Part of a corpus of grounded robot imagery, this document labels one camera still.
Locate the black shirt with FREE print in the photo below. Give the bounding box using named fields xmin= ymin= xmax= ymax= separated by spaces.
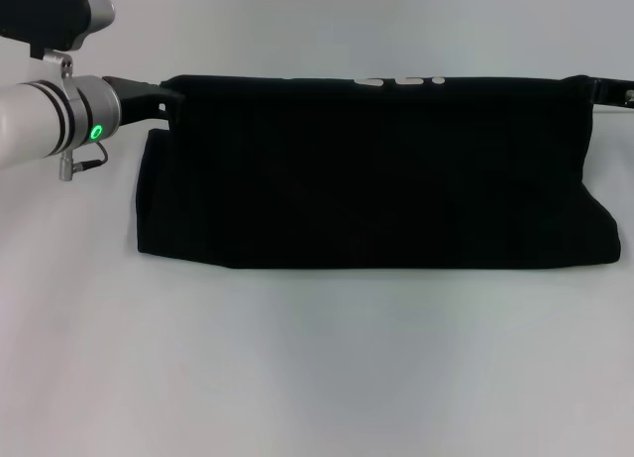
xmin=136 ymin=73 xmax=623 ymax=270

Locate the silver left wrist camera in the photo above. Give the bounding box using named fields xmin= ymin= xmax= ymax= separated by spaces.
xmin=0 ymin=0 xmax=118 ymax=81

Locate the left gripper cable with plug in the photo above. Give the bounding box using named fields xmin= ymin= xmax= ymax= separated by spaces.
xmin=58 ymin=142 xmax=109 ymax=182

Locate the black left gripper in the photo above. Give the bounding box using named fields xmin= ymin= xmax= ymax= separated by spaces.
xmin=101 ymin=74 xmax=188 ymax=127

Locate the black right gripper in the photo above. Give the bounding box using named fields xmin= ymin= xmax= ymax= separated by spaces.
xmin=587 ymin=74 xmax=634 ymax=107

